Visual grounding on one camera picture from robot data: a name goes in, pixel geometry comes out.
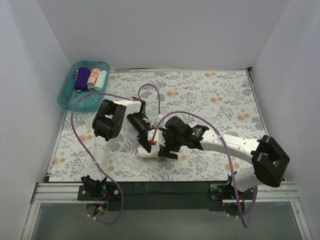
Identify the white towel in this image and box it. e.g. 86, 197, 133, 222
136, 143, 160, 159

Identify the purple towel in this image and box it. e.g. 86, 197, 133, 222
74, 67, 91, 92

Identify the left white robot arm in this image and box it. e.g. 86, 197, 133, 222
77, 98, 158, 201

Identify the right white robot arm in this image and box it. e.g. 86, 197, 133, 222
150, 116, 290, 199

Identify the mint rolled towel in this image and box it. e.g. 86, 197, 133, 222
94, 70, 107, 92

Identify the orange patterned rolled towel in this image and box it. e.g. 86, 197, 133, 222
87, 68, 101, 89

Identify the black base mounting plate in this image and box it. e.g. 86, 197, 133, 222
77, 181, 257, 216

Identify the teal plastic tray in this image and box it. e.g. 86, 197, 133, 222
57, 60, 110, 113

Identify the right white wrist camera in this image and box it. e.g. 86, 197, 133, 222
147, 129, 166, 147

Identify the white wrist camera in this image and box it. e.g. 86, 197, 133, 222
147, 129, 166, 147
150, 117, 161, 129

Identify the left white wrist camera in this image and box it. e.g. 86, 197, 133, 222
150, 117, 161, 129

